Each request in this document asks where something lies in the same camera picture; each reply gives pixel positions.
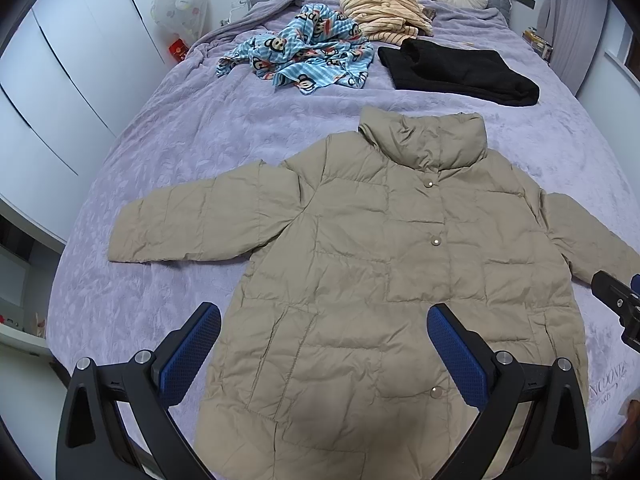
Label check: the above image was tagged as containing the beige puffer jacket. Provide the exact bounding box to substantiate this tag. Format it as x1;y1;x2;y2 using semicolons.
108;107;639;479

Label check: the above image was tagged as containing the white shelf desk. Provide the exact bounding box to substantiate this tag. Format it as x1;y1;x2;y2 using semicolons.
1;216;61;361

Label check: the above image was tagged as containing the nightstand items right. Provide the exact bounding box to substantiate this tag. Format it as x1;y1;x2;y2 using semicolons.
522;27;553;63

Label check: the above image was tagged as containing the black folded garment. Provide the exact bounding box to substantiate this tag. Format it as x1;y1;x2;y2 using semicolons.
378;39;539;107

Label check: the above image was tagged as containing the grey curtain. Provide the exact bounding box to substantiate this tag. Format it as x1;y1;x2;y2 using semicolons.
538;0;608;96

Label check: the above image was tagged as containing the lavender bed blanket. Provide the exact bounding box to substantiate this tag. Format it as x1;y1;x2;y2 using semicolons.
47;0;639;457

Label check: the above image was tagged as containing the cream striped garment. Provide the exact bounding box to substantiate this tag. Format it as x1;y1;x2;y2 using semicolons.
340;0;436;46

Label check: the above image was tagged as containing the blue monkey print garment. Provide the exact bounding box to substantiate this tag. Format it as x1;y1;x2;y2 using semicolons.
216;3;374;94

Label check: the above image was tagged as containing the white wardrobe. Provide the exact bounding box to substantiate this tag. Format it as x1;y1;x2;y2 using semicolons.
1;0;169;243

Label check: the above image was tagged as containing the red gift box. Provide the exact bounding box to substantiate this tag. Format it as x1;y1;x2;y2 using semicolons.
168;38;189;63

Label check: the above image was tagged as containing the covered standing fan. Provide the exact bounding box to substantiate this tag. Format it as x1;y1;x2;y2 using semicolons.
151;0;208;46

